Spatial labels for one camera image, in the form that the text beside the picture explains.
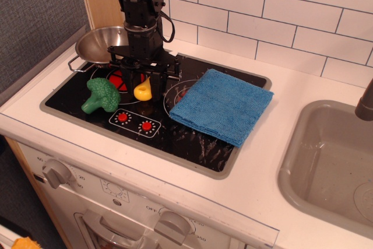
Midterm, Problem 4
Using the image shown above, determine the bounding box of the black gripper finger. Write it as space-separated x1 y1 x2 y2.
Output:
120 66 146 97
150 72 167 101

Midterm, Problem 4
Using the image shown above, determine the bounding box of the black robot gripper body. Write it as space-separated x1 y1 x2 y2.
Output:
107 26 181 80

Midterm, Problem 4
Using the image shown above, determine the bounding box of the yellow handled toy knife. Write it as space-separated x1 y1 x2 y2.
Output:
133 78 152 101

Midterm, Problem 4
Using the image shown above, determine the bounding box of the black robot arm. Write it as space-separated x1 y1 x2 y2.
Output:
108 0 180 101

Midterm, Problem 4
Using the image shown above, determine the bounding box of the blue folded towel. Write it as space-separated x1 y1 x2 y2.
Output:
170 69 274 148

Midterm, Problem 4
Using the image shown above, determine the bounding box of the green toy broccoli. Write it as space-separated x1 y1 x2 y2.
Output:
81 78 121 114

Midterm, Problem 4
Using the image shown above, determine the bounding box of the left red stove knob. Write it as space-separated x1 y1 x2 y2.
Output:
117 113 128 122

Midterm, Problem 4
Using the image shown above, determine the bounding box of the red stove knob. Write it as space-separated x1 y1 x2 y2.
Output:
141 121 153 131
117 113 128 122

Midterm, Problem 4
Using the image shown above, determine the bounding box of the black toy stovetop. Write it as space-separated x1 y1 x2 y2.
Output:
40 55 272 180

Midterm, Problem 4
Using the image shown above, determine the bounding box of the right red stove knob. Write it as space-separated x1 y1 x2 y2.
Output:
141 121 153 131

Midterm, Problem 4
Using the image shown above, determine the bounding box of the small steel pan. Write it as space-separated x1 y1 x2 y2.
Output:
68 26 128 72

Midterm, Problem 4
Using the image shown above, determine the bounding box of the grey timer dial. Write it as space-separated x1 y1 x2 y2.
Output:
42 159 72 189

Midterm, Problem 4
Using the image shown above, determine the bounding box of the grey oven temperature dial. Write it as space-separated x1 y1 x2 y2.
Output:
154 211 192 246

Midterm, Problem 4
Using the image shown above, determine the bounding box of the grey toy sink basin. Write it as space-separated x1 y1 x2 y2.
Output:
278 100 372 239

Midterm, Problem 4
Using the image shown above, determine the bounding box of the orange and black toy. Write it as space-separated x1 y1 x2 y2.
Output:
11 237 41 249

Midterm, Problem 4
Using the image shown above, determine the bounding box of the grey faucet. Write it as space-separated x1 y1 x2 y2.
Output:
355 79 373 121

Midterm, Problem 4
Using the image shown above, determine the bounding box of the wooden side post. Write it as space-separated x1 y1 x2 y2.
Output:
84 0 124 29

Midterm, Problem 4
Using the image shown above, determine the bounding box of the oven door with handle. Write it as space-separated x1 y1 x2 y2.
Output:
74 210 245 248

